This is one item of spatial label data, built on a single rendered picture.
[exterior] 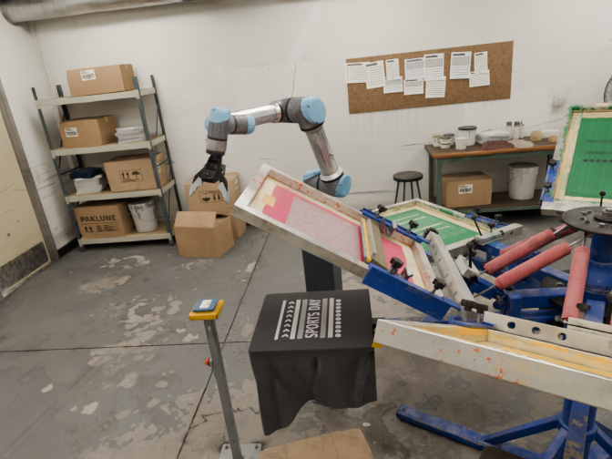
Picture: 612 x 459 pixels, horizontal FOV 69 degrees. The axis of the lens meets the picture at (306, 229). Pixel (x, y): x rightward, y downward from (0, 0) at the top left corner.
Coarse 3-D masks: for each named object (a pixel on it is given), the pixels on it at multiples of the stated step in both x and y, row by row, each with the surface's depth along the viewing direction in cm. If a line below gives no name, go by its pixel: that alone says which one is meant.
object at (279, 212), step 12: (276, 204) 167; (276, 216) 157; (288, 216) 162; (300, 216) 168; (300, 228) 157; (312, 228) 163; (324, 228) 169; (324, 240) 158; (336, 240) 163; (348, 240) 169; (348, 252) 158; (360, 252) 164
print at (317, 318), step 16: (288, 304) 198; (304, 304) 196; (320, 304) 195; (336, 304) 194; (288, 320) 186; (304, 320) 185; (320, 320) 184; (336, 320) 182; (288, 336) 175; (304, 336) 174; (320, 336) 173; (336, 336) 172
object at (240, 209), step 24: (264, 168) 186; (312, 192) 193; (240, 216) 141; (264, 216) 142; (360, 216) 195; (288, 240) 142; (312, 240) 143; (408, 240) 198; (336, 264) 144; (360, 264) 145; (432, 288) 158
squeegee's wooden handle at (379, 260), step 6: (372, 228) 184; (378, 228) 190; (378, 234) 182; (378, 240) 174; (378, 246) 168; (378, 252) 162; (372, 258) 152; (378, 258) 156; (384, 258) 161; (378, 264) 153; (384, 264) 155
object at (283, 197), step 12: (276, 192) 178; (288, 192) 185; (288, 204) 173; (300, 204) 179; (312, 204) 187; (312, 216) 174; (324, 216) 181; (336, 216) 188; (336, 228) 175; (348, 228) 182; (360, 228) 189; (360, 240) 175; (384, 240) 189; (384, 252) 176; (396, 252) 183
